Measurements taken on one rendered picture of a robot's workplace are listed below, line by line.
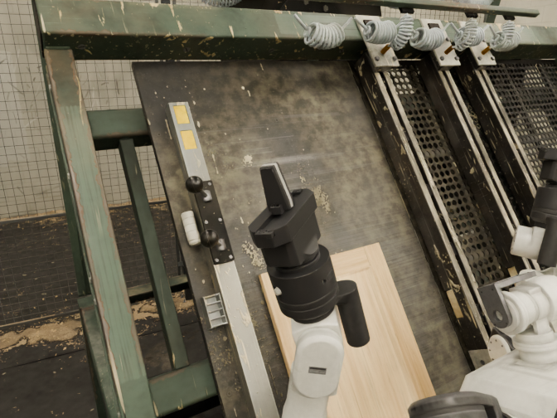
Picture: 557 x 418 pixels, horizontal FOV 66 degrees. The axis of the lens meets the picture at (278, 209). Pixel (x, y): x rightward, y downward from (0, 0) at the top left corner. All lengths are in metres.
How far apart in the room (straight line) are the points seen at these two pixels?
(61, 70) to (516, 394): 1.05
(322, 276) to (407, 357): 0.69
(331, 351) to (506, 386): 0.24
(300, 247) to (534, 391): 0.35
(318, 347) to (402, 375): 0.63
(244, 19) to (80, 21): 0.42
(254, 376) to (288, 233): 0.53
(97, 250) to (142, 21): 0.56
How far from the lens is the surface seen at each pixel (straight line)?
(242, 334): 0.99
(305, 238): 0.56
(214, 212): 1.02
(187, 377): 1.03
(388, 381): 1.19
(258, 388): 0.99
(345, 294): 0.60
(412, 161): 1.37
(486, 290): 0.72
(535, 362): 0.77
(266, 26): 1.31
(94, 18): 1.17
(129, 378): 0.92
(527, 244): 1.04
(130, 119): 1.18
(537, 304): 0.74
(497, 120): 1.77
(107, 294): 0.93
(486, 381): 0.72
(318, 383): 0.65
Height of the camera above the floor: 1.77
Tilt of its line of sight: 19 degrees down
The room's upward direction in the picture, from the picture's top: straight up
